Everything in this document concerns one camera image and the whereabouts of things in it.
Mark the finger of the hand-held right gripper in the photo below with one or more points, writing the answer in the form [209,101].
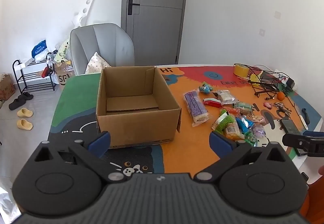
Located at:
[298,141]

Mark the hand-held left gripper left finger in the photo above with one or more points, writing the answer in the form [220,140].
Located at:
[100,141]

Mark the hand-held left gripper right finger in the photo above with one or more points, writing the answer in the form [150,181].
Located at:
[220,143]

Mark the yellow orange snack packet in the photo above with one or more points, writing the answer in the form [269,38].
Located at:
[231,131]

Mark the blue snack packet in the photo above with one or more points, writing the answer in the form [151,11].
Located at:
[244,124]

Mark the brown cardboard box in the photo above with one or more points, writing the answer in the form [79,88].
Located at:
[136,125]

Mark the black phone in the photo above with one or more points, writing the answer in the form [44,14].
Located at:
[289,126]

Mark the bright green snack packet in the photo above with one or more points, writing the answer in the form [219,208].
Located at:
[224,120]

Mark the dark green snack packet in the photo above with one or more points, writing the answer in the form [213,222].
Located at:
[250,139]

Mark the orange red snack packet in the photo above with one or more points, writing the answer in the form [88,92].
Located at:
[230,110]

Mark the bunch of keys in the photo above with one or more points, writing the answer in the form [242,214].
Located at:
[281,107]

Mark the green and white snack packet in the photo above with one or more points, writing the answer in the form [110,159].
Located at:
[243,107]

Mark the beige snack packet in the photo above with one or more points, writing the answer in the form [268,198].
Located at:
[257,119]

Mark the long purple snack packet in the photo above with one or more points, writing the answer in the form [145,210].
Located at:
[195,105]

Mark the clear white snack packet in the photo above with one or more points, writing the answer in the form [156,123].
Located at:
[225,96]

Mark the pink trinket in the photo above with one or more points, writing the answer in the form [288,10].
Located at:
[267,105]

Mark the orange fruit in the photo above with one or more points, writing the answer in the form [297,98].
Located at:
[281,96]

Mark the black power adapter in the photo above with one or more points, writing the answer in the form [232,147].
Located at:
[289,83]

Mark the yellow toy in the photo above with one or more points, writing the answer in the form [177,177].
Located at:
[254,79]

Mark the yellow tape roll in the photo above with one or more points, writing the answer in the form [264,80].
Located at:
[241,71]

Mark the brown paper bag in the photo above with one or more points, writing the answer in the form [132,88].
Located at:
[63,76]

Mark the yellow slipper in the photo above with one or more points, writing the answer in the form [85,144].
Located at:
[24,112]
[24,124]

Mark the white dotted pillow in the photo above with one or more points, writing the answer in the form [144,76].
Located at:
[97,63]

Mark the dark slipper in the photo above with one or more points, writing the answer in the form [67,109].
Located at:
[26,96]
[16,104]

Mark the red umbrella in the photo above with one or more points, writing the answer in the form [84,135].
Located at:
[46,71]

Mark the black shoe rack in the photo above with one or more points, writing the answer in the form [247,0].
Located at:
[33,79]

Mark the green patterned bag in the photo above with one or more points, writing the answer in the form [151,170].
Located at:
[62,53]

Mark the grey upholstered chair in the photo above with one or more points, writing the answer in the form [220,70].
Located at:
[108,42]

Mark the brown printed carton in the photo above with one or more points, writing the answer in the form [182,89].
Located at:
[6,87]

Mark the blue plastic bag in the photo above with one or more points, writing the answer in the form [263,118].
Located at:
[39,49]

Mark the grey door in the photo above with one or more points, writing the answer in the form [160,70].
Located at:
[157,24]

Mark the white foam board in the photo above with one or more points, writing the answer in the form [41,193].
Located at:
[84,11]

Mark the white wall outlet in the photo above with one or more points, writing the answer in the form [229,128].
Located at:
[278,14]
[261,32]

